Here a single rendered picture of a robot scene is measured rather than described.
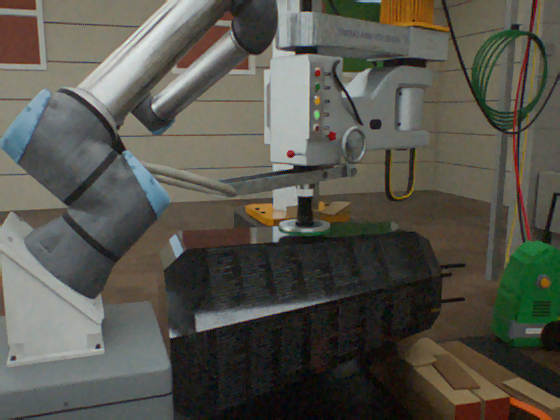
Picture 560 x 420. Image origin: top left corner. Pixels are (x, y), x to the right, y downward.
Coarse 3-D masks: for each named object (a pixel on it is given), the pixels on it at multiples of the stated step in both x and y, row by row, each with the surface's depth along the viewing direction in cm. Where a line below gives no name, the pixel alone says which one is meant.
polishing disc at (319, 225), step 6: (282, 222) 233; (288, 222) 233; (318, 222) 233; (324, 222) 233; (282, 228) 225; (288, 228) 223; (294, 228) 221; (300, 228) 221; (306, 228) 221; (312, 228) 221; (318, 228) 222; (324, 228) 223
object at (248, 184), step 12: (324, 168) 226; (336, 168) 230; (216, 180) 203; (228, 180) 207; (240, 180) 210; (252, 180) 200; (264, 180) 204; (276, 180) 208; (288, 180) 212; (300, 180) 217; (312, 180) 221; (324, 180) 226; (240, 192) 197; (252, 192) 201
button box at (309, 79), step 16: (304, 64) 204; (320, 64) 206; (304, 80) 205; (320, 80) 207; (304, 96) 206; (320, 96) 208; (304, 112) 207; (320, 112) 210; (304, 128) 208; (320, 128) 211
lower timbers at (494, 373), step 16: (464, 352) 281; (384, 368) 268; (480, 368) 263; (496, 368) 263; (384, 384) 269; (400, 384) 251; (496, 384) 248; (400, 400) 252; (416, 400) 237; (528, 400) 234; (416, 416) 237; (432, 416) 224; (512, 416) 240; (528, 416) 231
